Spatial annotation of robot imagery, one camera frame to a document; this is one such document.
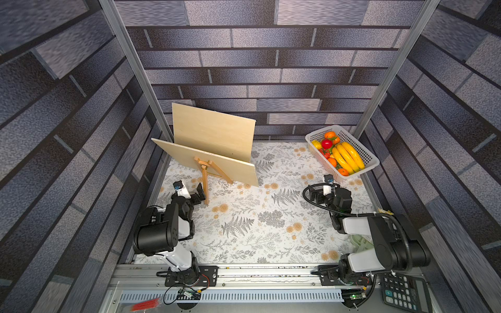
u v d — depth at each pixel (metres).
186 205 0.73
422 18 0.71
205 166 0.81
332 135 1.11
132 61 0.83
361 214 0.62
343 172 0.99
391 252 0.43
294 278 0.75
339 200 0.71
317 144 1.09
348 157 1.01
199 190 0.86
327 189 0.81
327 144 1.07
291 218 0.90
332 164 0.99
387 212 0.89
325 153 1.07
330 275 0.73
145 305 0.69
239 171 0.92
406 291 0.69
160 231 0.46
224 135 0.91
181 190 0.78
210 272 0.75
